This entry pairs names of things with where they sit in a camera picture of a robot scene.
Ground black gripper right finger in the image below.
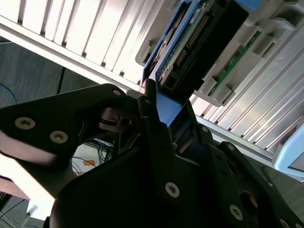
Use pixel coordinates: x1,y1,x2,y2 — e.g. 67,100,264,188
184,101,304,228

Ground hard disk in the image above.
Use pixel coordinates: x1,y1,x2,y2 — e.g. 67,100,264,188
140,0,262,164

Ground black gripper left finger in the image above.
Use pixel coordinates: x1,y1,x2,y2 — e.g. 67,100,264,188
0,79,190,207

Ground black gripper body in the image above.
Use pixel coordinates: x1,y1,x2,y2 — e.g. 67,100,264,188
48,144,228,228

